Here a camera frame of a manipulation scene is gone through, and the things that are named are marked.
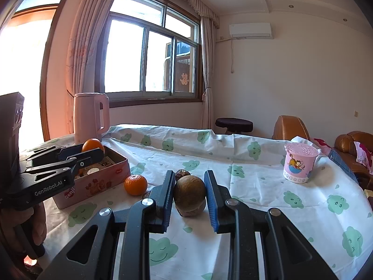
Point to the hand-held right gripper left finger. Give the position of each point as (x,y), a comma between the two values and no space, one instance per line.
(167,201)

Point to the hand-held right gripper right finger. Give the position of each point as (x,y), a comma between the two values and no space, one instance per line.
(212,207)

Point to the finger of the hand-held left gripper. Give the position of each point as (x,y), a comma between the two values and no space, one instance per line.
(87,157)
(58,153)

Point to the orange mandarin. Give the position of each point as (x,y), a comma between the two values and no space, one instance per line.
(92,145)
(135,184)

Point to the pink metal tin box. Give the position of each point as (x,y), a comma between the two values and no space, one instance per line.
(96,186)

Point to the person's left hand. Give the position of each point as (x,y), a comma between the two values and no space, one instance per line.
(39,224)

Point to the printed paper sheet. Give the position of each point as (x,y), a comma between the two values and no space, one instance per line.
(109,161)

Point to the pink electric kettle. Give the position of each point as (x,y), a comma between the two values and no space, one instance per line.
(87,116)

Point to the white tablecloth with green clouds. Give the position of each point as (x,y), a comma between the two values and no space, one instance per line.
(262,210)

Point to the dark round stool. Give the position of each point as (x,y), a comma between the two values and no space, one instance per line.
(233,124)

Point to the pink cartoon cup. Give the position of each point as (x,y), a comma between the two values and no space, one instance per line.
(298,163)

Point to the pink floral curtain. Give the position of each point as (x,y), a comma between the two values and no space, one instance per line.
(84,49)

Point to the red paper window sticker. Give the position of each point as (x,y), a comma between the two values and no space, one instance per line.
(184,78)

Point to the sliding glass window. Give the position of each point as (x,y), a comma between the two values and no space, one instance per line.
(151,49)

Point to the pale narrow curtain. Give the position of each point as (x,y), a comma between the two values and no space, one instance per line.
(207,78)

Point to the blue plaid cloth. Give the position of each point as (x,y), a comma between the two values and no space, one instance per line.
(343,163)

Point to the brown leather sofa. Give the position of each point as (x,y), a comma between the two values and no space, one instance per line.
(345,141)

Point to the white air conditioner pipe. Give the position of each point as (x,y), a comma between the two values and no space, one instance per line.
(232,55)

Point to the pink floral cushion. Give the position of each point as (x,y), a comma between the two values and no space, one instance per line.
(364,157)

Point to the wooden balcony door frame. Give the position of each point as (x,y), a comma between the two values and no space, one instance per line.
(45,93)

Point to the white wall air conditioner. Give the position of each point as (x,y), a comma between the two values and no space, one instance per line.
(250,30)

